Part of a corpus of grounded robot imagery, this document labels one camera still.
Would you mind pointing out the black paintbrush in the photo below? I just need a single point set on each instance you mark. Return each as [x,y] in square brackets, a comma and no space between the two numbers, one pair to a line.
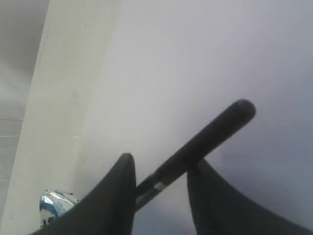
[221,128]

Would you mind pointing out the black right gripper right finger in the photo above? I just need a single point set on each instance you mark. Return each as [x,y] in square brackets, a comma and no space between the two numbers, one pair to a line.
[219,209]

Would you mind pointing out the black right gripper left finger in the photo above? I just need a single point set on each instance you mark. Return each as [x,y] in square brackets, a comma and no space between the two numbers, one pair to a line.
[108,209]

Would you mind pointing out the white backdrop cloth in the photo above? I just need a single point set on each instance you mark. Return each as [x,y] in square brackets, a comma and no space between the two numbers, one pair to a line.
[21,26]

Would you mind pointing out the white paper sheet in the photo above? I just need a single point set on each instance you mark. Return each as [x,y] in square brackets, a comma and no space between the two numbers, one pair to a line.
[174,65]

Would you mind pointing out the white square paint-stained dish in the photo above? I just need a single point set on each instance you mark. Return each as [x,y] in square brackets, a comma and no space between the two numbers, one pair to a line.
[53,204]

